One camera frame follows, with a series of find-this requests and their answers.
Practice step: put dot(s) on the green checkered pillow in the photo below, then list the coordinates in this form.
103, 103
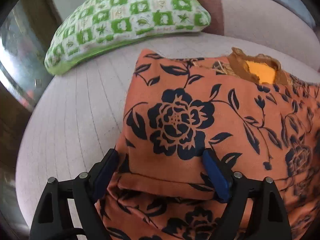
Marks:
125, 12

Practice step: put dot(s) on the wooden door with glass panel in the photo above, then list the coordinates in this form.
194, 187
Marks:
22, 55

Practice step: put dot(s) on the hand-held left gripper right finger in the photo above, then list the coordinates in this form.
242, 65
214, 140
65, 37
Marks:
216, 178

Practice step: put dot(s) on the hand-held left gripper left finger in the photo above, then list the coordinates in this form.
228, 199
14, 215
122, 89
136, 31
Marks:
107, 173

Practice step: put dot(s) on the orange floral garment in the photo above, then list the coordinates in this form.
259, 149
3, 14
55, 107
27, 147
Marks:
175, 85

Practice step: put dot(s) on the pink bolster with maroon end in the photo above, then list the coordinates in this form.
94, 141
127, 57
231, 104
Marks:
250, 10

